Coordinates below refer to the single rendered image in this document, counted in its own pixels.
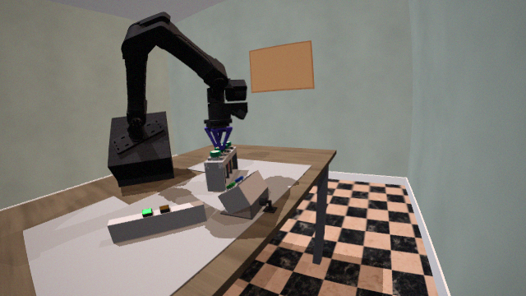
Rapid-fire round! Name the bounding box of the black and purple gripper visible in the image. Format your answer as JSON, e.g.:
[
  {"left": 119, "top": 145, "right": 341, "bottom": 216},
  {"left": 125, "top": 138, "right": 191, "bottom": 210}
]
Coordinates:
[{"left": 204, "top": 102, "right": 233, "bottom": 150}]

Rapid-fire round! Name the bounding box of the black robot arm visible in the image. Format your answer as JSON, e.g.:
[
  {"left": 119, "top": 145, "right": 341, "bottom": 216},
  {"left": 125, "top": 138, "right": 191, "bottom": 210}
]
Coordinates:
[{"left": 112, "top": 12, "right": 248, "bottom": 155}]

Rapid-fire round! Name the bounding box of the grey flat mat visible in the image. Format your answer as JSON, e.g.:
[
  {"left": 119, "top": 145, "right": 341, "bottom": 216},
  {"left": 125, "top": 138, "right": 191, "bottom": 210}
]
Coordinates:
[{"left": 23, "top": 159, "right": 311, "bottom": 296}]

